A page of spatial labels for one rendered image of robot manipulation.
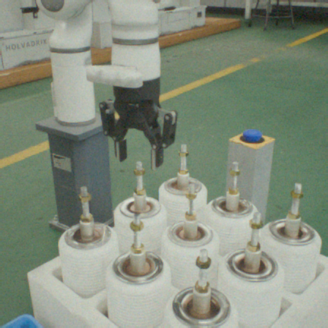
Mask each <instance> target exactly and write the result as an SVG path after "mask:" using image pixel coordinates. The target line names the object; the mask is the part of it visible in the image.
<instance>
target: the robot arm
mask: <svg viewBox="0 0 328 328"><path fill-rule="evenodd" d="M93 1H95V0H36V3H37V6H38V8H39V9H40V11H41V12H42V13H43V14H45V15H47V16H48V17H49V18H53V19H55V26H54V30H53V33H52V34H51V36H50V37H49V40H48V45H49V47H50V51H51V64H52V70H53V82H52V83H51V88H52V95H53V107H54V113H55V120H56V121H57V122H58V123H59V124H60V125H62V126H65V127H83V126H87V125H90V124H93V123H94V122H95V121H96V116H95V106H94V86H93V83H101V84H105V85H111V86H113V94H114V96H115V97H116V99H115V100H114V101H113V100H112V99H110V98H109V99H107V100H104V101H102V102H100V103H99V107H100V116H101V121H102V130H103V134H104V135H106V136H108V135H109V136H110V137H112V139H113V140H114V148H115V155H116V157H117V161H118V162H123V161H125V160H126V159H127V139H126V138H124V137H125V136H126V134H127V131H128V129H136V130H139V131H143V134H144V135H145V137H146V138H148V139H149V142H150V144H151V146H152V150H151V159H152V170H153V171H156V170H157V169H159V168H160V166H161V165H162V164H163V163H164V149H167V147H169V146H170V145H171V144H173V143H174V139H175V134H176V122H177V116H178V113H177V111H176V110H172V111H168V110H165V109H162V106H161V104H160V49H159V23H158V22H159V18H158V9H157V5H156V4H155V3H154V2H153V1H150V0H107V2H108V7H109V10H110V13H111V26H112V40H113V46H112V56H111V59H112V65H109V66H92V56H91V46H90V42H91V38H92V2H93ZM115 111H116V112H117V113H118V115H119V120H118V122H117V123H116V117H115ZM159 116H160V117H161V119H162V121H161V122H162V124H164V125H163V134H162V133H161V127H160V124H159V122H158V120H157V119H158V118H159ZM151 126H152V130H150V127H151Z"/></svg>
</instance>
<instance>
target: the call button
mask: <svg viewBox="0 0 328 328"><path fill-rule="evenodd" d="M262 135H263V133H262V132H261V131H260V130H246V131H244V132H243V136H244V137H245V140H247V141H259V140H260V138H262Z"/></svg>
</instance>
